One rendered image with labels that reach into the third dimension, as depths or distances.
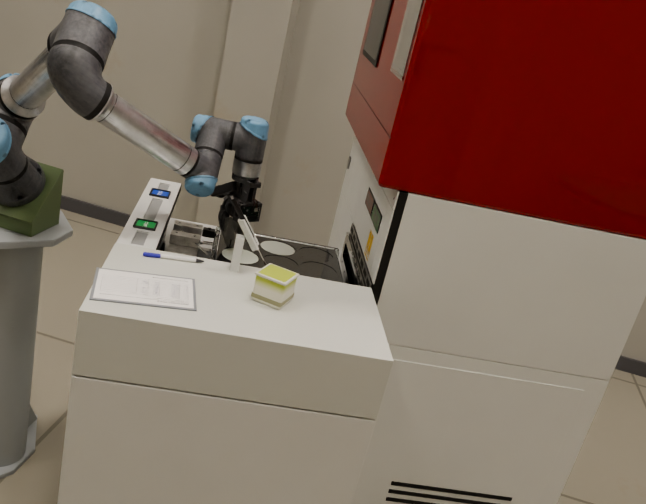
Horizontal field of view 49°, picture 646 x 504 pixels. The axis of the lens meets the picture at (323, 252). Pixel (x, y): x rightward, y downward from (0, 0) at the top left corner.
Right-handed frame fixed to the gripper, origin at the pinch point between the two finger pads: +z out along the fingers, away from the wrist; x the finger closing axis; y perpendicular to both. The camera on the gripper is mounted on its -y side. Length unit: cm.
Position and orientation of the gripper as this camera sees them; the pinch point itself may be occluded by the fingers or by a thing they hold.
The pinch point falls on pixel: (228, 240)
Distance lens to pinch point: 200.3
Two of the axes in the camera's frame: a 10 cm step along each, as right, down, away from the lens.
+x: 7.6, -0.7, 6.5
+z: -2.2, 9.1, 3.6
